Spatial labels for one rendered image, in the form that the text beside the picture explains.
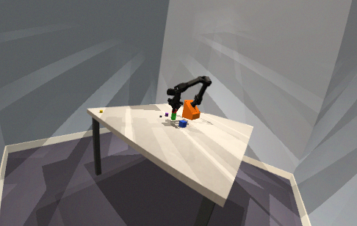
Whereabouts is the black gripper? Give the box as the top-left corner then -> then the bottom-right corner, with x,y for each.
168,96 -> 183,112

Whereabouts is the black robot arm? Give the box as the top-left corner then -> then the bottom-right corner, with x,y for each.
167,76 -> 212,107

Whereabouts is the blue block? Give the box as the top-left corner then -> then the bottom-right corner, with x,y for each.
178,120 -> 187,128

